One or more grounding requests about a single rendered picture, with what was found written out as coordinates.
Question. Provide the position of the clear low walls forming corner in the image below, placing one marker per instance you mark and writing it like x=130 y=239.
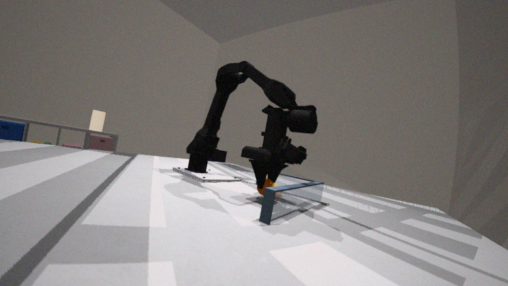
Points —
x=290 y=202

